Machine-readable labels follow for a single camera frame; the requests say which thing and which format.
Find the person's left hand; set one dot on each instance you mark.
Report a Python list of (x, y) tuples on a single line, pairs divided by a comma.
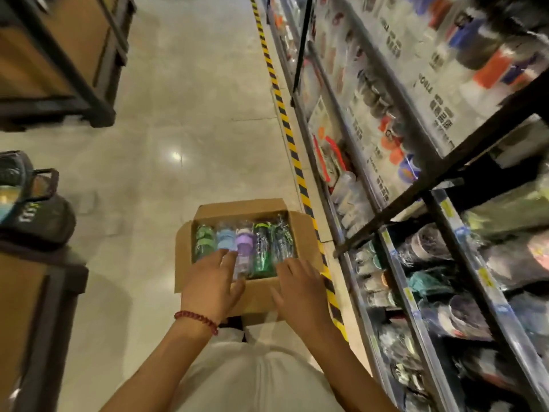
[(210, 291)]

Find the person's right hand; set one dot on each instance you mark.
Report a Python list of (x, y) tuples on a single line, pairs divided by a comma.
[(306, 304)]

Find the brown cardboard box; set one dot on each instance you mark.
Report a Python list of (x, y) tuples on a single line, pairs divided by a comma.
[(257, 300)]

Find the green banded bottle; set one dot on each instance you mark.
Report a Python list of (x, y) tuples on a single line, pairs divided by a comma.
[(204, 242)]

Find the light blue bottle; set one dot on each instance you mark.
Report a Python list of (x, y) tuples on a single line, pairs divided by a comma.
[(225, 240)]

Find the purple cartoon bottle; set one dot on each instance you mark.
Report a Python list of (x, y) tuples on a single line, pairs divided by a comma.
[(244, 248)]

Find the green lid bottle pink handle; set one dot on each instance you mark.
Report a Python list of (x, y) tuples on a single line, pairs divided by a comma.
[(506, 210)]

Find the black metal store shelving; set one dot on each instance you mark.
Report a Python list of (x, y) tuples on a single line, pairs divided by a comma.
[(472, 143)]

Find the person's right forearm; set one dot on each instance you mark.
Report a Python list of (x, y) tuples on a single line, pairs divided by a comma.
[(356, 381)]

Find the person's left forearm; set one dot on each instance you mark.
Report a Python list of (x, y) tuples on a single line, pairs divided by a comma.
[(163, 373)]

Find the person's black left shoe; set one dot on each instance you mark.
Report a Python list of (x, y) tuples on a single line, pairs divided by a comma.
[(233, 323)]

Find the person's light grey trousers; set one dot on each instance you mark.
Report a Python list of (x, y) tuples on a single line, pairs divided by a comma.
[(248, 381)]

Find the pile of clear bagged goods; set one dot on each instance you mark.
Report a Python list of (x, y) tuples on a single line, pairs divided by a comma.
[(351, 201)]

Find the red white bagged item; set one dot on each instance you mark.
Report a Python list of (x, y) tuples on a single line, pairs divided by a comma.
[(319, 160)]

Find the dark plastic shopping basket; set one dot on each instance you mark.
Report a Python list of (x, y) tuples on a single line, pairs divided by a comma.
[(47, 223)]

